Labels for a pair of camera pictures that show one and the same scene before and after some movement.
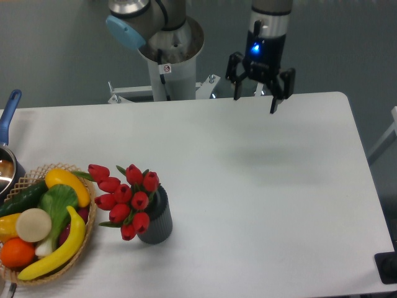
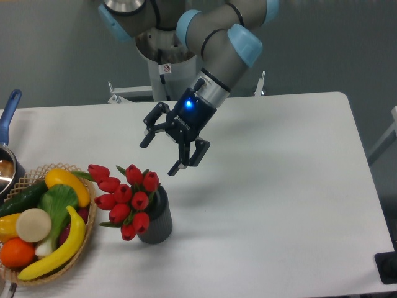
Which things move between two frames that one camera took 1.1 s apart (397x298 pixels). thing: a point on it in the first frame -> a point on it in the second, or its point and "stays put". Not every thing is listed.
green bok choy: [59, 200] stays put
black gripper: [262, 61] -> [185, 122]
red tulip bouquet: [125, 202] stays put
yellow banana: [75, 243] stays put
